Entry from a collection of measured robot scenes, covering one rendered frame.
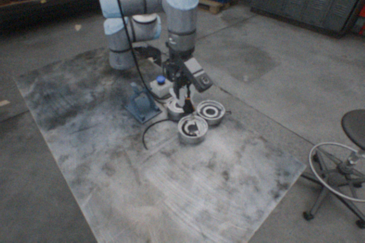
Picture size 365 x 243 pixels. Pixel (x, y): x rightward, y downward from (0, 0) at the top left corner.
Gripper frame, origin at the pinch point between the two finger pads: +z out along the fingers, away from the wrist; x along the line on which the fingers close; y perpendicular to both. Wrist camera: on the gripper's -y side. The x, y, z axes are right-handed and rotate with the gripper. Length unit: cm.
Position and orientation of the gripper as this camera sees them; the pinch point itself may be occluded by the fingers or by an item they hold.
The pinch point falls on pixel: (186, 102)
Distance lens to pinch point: 70.5
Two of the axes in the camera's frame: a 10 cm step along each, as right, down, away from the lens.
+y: -6.8, -5.0, 5.3
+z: 0.0, 7.3, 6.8
